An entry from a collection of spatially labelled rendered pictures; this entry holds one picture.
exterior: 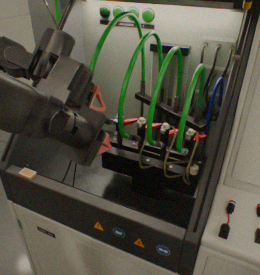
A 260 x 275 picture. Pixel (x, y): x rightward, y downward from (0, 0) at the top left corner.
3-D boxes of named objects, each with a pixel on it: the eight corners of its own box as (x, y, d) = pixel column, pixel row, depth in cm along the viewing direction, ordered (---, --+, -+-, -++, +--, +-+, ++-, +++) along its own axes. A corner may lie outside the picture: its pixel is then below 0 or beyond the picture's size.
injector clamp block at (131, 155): (102, 181, 103) (100, 149, 95) (115, 166, 111) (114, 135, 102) (190, 211, 91) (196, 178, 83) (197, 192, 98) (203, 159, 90)
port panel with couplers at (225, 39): (188, 110, 105) (199, 27, 89) (190, 106, 108) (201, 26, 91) (222, 117, 101) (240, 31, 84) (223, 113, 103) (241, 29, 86)
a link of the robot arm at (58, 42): (6, 71, 61) (0, 57, 53) (26, 29, 64) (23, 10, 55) (56, 92, 64) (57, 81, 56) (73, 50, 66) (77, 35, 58)
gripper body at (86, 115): (112, 118, 50) (88, 102, 44) (86, 167, 49) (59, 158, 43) (87, 108, 54) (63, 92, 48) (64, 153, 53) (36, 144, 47)
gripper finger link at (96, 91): (96, 96, 75) (73, 80, 68) (115, 98, 71) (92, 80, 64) (87, 119, 74) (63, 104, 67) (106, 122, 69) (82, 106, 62)
